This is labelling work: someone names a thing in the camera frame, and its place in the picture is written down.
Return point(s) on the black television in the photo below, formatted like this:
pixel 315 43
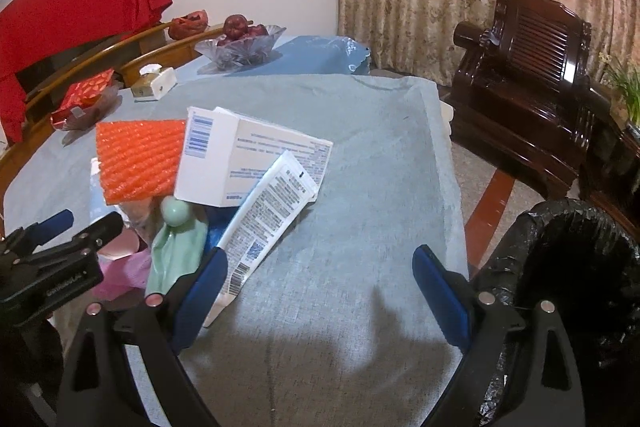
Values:
pixel 50 62

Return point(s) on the trash bin with black bag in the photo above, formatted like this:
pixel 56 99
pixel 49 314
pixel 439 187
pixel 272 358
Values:
pixel 565 267

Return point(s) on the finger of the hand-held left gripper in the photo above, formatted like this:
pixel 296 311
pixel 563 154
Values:
pixel 102 231
pixel 56 223

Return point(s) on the white tissue box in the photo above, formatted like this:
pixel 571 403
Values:
pixel 155 82

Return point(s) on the white carton box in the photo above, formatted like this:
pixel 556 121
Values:
pixel 235 162

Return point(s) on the pink plastic bag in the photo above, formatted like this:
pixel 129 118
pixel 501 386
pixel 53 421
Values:
pixel 125 272

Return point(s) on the orange bubble wrap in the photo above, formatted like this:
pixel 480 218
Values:
pixel 137 159

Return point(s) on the white printed tube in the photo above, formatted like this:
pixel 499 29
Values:
pixel 270 212

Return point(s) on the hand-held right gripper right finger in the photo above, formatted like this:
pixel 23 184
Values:
pixel 440 302

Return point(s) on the red cloth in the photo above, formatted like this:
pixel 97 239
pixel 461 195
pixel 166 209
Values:
pixel 75 7

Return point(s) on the glass fruit bowl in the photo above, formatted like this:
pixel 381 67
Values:
pixel 235 54

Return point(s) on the red mesh bag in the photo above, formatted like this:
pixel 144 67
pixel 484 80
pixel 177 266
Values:
pixel 187 24

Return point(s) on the blue cloth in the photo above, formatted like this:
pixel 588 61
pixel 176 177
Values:
pixel 310 57

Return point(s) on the dark wooden armchair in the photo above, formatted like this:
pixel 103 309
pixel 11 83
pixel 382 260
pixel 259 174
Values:
pixel 530 72

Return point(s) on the dark wooden side table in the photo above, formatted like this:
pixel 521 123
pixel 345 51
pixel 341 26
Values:
pixel 610 167

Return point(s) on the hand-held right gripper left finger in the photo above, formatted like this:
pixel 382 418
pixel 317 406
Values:
pixel 202 294

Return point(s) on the green rubber glove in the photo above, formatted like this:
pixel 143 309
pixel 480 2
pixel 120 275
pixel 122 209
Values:
pixel 175 247

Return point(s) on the blue plastic bag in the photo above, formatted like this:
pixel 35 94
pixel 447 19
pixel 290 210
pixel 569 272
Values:
pixel 216 232

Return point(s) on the cream scalloped tablecloth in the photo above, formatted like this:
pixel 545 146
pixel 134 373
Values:
pixel 446 119

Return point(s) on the red patterned packet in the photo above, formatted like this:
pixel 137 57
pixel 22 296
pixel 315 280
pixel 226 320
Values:
pixel 82 94

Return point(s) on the dark red apple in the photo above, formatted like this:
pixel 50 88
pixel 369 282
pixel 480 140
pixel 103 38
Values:
pixel 256 31
pixel 235 26

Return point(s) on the green potted plant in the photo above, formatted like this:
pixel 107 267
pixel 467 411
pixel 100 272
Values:
pixel 627 89

